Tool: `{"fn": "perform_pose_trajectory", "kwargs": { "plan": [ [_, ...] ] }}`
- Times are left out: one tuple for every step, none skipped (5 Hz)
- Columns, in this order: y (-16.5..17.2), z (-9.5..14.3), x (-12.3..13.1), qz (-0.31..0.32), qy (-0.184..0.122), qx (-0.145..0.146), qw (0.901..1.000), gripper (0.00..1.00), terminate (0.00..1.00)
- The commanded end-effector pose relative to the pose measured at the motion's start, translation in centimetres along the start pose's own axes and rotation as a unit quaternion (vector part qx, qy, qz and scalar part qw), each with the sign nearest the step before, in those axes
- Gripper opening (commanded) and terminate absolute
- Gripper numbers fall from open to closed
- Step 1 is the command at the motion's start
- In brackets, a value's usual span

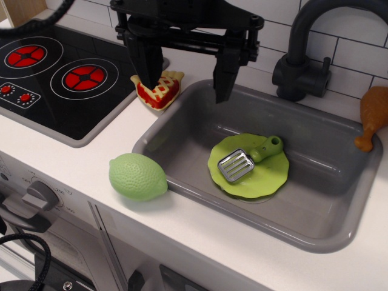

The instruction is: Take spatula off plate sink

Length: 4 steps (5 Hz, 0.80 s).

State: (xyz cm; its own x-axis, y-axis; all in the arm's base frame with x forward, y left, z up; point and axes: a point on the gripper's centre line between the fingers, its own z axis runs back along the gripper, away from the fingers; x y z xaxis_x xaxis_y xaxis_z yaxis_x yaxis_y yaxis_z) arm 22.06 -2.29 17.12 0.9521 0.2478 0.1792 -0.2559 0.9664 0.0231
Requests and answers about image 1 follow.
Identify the toy cherry pie slice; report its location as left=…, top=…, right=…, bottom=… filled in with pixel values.
left=130, top=70, right=184, bottom=111

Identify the grey oven knob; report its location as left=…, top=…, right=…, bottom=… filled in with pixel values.
left=22, top=181, right=59, bottom=211

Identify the dark grey toy faucet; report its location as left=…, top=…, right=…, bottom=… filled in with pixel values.
left=272, top=1, right=387, bottom=102

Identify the black toy stove top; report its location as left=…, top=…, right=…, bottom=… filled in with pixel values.
left=1, top=25, right=135, bottom=147

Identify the grey oven door handle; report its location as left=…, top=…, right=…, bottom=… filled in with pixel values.
left=1, top=195, right=52, bottom=233

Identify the green handled metal spatula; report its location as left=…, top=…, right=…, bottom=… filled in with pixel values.
left=217, top=136, right=284, bottom=182

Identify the green toy plate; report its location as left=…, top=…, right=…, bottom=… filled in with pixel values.
left=207, top=133, right=289, bottom=199

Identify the brown toy chicken drumstick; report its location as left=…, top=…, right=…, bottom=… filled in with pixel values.
left=354, top=86, right=387, bottom=152

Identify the green toy lime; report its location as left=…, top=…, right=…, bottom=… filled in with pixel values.
left=109, top=153, right=168, bottom=201

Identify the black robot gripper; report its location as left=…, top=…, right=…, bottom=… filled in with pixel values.
left=110, top=1, right=264, bottom=103

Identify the grey toy sink basin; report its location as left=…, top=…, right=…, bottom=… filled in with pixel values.
left=133, top=80, right=383, bottom=253

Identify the black braided foreground cable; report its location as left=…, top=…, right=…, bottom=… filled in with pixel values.
left=0, top=233, right=52, bottom=291

